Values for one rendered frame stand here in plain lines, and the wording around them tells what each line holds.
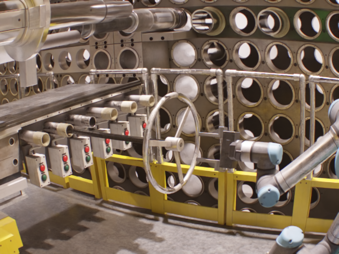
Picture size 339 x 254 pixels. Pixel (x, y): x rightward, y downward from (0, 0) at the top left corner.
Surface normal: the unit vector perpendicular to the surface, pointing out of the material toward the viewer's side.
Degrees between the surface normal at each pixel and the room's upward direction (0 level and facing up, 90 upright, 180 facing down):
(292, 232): 24
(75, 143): 90
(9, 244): 90
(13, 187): 90
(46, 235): 0
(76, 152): 90
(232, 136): 73
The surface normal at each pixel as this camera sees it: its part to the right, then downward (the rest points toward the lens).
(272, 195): -0.14, 0.24
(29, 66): 0.84, 0.07
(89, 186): -0.54, 0.23
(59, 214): -0.07, -0.97
